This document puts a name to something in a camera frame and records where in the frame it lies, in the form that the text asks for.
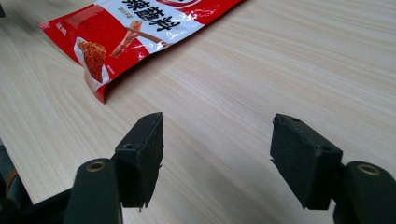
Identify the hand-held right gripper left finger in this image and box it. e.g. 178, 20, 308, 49
113, 111, 165, 209

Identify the red and white snack packet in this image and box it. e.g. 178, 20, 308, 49
38, 0, 246, 105

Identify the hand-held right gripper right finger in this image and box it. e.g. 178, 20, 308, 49
269, 113, 344, 211

